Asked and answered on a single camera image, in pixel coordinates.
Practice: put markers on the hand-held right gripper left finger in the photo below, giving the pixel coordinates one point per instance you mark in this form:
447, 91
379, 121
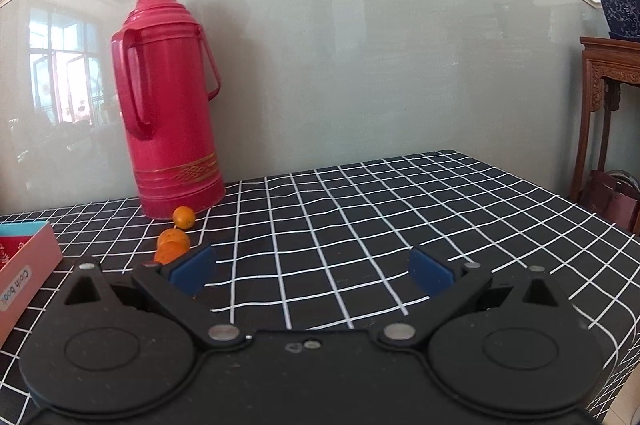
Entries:
192, 269

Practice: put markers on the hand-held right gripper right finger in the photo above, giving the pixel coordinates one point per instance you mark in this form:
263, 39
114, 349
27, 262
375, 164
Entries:
429, 274

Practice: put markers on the small orange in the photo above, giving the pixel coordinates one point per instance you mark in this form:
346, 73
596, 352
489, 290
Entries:
170, 245
183, 217

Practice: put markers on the colourful cardboard box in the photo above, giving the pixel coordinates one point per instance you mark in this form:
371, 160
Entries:
25, 275

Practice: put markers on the black white checked tablecloth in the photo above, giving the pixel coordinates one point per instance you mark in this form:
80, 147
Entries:
350, 230

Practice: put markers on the red thermos flask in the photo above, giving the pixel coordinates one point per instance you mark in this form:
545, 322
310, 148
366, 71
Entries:
170, 105

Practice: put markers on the brown bag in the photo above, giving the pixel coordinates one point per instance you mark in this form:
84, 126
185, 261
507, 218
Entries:
610, 200

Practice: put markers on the carved wooden stand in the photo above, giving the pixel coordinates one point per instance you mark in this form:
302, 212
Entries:
595, 70

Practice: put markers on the dark blue plant pot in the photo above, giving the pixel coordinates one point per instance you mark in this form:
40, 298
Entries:
622, 15

